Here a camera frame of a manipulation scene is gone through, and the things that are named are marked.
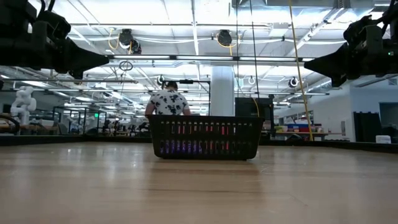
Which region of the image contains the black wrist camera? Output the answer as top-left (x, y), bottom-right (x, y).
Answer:
top-left (37, 11), bottom-right (72, 43)
top-left (343, 14), bottom-right (385, 46)

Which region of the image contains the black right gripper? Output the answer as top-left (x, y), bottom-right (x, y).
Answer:
top-left (303, 24), bottom-right (398, 88)

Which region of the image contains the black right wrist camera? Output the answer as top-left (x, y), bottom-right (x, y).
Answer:
top-left (343, 14), bottom-right (385, 46)

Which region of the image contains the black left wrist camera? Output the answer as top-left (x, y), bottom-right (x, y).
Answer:
top-left (37, 11), bottom-right (72, 43)

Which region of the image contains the long ceiling light bar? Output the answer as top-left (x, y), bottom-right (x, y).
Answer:
top-left (105, 54), bottom-right (315, 63)

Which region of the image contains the white round pillar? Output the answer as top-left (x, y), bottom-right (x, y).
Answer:
top-left (210, 66), bottom-right (236, 116)

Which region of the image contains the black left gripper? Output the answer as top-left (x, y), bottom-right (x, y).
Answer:
top-left (30, 20), bottom-right (110, 80)

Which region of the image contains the person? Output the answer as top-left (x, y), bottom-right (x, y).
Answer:
top-left (144, 81), bottom-right (192, 116)

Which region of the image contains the black partition panel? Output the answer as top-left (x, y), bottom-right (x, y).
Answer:
top-left (353, 111), bottom-right (382, 142)

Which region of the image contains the black cabinet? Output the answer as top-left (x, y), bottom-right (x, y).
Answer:
top-left (235, 97), bottom-right (274, 118)

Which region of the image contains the black slotted plastic basket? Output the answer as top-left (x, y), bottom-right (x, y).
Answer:
top-left (146, 114), bottom-right (266, 161)

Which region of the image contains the yellow curved cable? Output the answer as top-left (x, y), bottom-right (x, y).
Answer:
top-left (252, 96), bottom-right (261, 117)

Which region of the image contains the yellow hanging cable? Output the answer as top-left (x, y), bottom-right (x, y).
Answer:
top-left (287, 0), bottom-right (314, 141)

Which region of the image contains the black metal table frame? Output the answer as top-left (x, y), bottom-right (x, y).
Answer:
top-left (0, 133), bottom-right (398, 154)

